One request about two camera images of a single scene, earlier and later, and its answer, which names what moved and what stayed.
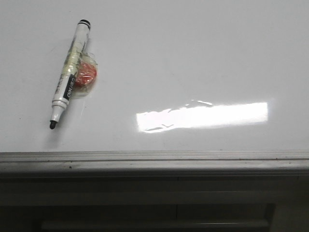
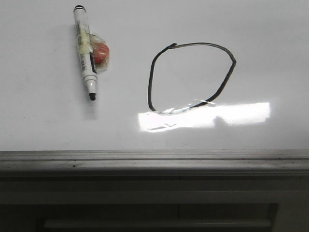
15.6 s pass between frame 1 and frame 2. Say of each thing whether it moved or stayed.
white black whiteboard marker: moved
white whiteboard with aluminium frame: stayed
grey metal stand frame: stayed
